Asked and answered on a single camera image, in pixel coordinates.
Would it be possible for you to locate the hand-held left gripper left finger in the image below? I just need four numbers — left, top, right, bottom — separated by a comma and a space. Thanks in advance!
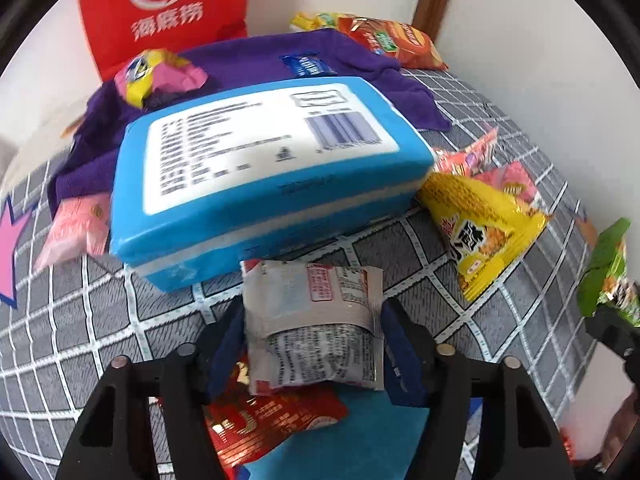
55, 297, 246, 480

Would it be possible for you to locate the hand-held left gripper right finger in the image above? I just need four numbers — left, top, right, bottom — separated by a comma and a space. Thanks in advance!
382, 297, 563, 480

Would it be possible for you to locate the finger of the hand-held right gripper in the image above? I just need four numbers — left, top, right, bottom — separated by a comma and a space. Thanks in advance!
585, 305, 640, 361

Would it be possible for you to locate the green snack packet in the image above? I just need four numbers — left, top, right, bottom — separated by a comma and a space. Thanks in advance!
576, 217, 640, 326

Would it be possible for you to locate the silver white snack packet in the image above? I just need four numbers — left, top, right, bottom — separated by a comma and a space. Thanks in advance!
241, 259, 386, 395

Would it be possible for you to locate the light pink snack packet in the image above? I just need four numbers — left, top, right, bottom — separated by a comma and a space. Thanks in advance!
34, 192, 112, 268

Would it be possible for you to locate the orange red snack packet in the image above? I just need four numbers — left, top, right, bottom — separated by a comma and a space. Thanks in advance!
432, 127, 500, 178

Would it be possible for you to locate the red gold snack packet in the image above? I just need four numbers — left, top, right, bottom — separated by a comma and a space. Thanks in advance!
205, 355, 349, 480

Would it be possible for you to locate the blue tissue pack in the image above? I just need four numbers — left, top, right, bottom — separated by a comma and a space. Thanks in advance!
109, 76, 436, 293
240, 385, 431, 480

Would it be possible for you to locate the grey checked bedsheet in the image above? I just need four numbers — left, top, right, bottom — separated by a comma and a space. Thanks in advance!
0, 67, 601, 480

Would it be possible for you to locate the yellow snack packet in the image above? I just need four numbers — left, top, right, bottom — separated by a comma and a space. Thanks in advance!
417, 172, 553, 303

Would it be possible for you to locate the pink yellow snack bag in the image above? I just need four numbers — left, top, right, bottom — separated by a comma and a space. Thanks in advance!
114, 49, 208, 111

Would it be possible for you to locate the purple towel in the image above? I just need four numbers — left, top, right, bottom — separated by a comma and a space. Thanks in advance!
47, 27, 451, 216

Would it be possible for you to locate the small blue snack packet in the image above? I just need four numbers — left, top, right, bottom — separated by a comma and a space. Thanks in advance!
281, 51, 337, 78

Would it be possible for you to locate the red paper bag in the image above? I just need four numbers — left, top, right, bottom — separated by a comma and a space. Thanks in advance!
76, 0, 251, 83

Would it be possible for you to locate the red chip bag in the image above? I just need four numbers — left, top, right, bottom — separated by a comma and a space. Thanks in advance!
337, 15, 449, 72

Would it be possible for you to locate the yellow chip bag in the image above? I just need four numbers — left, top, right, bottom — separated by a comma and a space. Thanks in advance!
290, 11, 346, 33

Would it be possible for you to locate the brown wooden door frame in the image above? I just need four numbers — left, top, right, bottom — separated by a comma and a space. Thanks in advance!
415, 0, 458, 41

